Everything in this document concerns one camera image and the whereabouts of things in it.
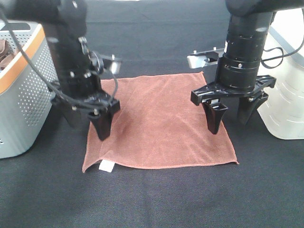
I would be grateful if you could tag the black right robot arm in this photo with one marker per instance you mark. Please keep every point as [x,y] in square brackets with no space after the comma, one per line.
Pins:
[238,62]

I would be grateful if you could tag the brown towels in basket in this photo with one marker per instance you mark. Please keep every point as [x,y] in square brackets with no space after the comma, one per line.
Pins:
[6,56]

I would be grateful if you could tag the white storage bin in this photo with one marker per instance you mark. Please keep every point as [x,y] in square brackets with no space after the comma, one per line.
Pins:
[283,112]

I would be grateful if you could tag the grey perforated laundry basket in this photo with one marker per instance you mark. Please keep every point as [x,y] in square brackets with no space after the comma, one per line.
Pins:
[24,97]

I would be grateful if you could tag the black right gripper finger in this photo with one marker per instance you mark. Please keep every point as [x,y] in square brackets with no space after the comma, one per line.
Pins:
[214,111]
[248,105]

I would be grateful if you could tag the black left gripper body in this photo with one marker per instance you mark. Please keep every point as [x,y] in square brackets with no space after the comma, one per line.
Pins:
[100,102]

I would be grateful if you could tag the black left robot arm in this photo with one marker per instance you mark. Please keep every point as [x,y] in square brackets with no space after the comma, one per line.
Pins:
[78,87]

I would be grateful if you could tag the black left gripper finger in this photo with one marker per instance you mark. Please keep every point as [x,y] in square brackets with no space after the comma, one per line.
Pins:
[73,117]
[102,124]

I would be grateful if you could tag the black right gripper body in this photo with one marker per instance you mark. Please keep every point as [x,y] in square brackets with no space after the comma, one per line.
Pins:
[213,91]

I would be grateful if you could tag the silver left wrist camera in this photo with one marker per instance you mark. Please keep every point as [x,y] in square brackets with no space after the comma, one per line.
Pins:
[101,63]

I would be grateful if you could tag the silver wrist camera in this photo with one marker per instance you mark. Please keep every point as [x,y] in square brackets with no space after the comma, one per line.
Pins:
[101,63]
[204,58]

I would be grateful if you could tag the black fabric table mat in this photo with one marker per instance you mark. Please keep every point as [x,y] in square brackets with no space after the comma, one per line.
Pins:
[46,188]

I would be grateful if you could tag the brown microfibre towel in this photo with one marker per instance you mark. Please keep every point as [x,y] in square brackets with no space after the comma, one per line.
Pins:
[158,127]

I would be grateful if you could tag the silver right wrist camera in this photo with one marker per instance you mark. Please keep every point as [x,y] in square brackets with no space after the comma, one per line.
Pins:
[204,58]

